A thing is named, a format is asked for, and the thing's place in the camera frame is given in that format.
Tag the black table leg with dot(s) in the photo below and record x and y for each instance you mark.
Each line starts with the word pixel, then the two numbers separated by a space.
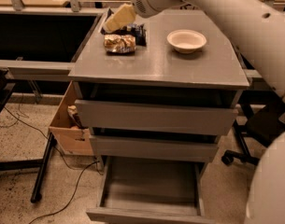
pixel 36 195

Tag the grey open bottom drawer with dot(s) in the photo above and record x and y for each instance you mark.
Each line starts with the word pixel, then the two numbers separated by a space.
pixel 141 191

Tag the cardboard box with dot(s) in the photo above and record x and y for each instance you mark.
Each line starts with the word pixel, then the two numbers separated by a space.
pixel 71 140

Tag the grey top drawer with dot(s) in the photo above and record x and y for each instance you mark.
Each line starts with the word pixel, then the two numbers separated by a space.
pixel 156 118

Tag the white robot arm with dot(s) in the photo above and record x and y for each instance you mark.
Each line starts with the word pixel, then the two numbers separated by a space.
pixel 258 31

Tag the grey drawer cabinet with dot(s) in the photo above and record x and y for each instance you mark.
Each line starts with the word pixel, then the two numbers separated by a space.
pixel 210 77

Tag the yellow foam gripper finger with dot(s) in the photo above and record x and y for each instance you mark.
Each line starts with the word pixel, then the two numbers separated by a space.
pixel 123 16

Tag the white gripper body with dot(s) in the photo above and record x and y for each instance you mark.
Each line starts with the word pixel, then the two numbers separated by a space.
pixel 144 2

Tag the white paper bowl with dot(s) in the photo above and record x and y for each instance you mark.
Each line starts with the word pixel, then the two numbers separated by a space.
pixel 186 41

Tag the shiny orange snack bag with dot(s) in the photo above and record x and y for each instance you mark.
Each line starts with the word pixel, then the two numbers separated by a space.
pixel 120 44

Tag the crumpled item in box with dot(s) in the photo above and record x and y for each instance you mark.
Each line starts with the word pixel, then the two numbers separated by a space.
pixel 73 114

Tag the black office chair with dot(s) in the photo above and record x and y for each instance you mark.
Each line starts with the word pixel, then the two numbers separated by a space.
pixel 265 115

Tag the dark blue chip bag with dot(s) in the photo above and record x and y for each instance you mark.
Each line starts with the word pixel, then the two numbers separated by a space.
pixel 138 31

